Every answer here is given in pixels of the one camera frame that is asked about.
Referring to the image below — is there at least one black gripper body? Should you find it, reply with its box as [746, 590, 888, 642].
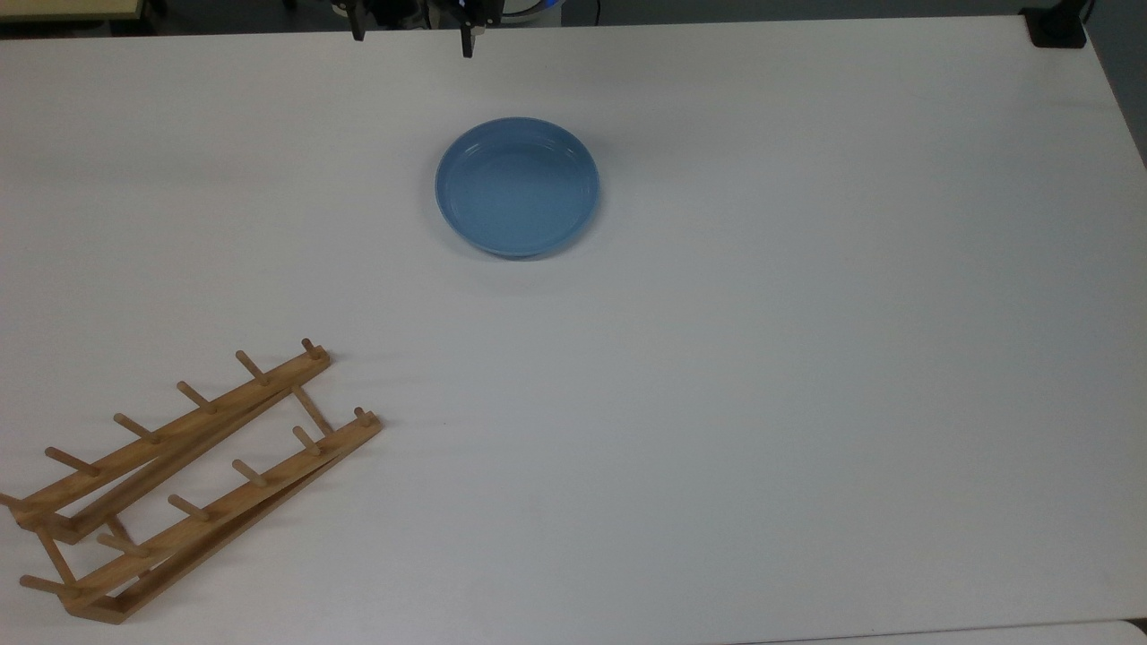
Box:
[333, 0, 503, 30]

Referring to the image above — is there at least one blue round plate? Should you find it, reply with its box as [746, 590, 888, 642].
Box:
[435, 116, 600, 262]

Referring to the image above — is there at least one wooden plate rack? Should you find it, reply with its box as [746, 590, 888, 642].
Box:
[0, 337, 384, 626]

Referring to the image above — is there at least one beige wooden desk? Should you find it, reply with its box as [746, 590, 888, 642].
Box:
[0, 0, 146, 23]

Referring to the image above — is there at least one black table clamp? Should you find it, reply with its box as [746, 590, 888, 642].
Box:
[1020, 0, 1096, 49]

